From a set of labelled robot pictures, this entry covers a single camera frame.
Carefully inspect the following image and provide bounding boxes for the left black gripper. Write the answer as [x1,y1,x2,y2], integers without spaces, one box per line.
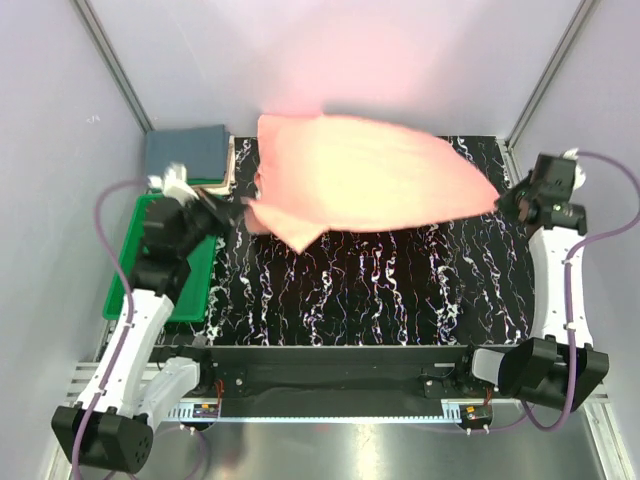
[176,187,250,258]

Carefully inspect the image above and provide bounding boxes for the pink t-shirt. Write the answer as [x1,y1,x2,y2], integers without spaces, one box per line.
[245,114,498,253]

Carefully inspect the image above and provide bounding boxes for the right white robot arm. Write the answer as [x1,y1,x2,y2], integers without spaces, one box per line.
[453,151,609,414]

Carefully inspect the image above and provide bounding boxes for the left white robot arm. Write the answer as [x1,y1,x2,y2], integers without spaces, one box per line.
[51,190,245,478]

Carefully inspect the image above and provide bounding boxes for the green plastic tray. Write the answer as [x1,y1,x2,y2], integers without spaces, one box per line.
[103,194,221,322]

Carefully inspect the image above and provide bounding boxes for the black marble pattern mat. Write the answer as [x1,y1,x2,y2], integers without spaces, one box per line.
[144,134,539,347]

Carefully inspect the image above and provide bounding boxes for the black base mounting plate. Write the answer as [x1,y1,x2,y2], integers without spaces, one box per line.
[151,346,500,421]

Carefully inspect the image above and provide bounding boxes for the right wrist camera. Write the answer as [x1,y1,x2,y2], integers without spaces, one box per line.
[562,148,586,190]

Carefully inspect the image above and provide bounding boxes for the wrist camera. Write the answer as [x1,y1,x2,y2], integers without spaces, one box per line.
[562,148,586,190]
[147,163,197,205]

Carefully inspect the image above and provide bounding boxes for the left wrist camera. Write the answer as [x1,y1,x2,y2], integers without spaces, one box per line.
[147,163,197,205]

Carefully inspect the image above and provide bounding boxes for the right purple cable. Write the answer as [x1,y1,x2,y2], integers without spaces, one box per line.
[414,149,640,435]

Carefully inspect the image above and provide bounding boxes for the purple cable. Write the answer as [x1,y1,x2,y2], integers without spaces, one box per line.
[69,179,211,480]
[414,149,640,435]

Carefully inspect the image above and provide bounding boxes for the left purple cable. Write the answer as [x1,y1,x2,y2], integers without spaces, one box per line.
[69,179,211,480]

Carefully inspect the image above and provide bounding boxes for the aluminium rail frame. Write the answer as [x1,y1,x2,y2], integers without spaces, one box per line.
[44,362,631,480]

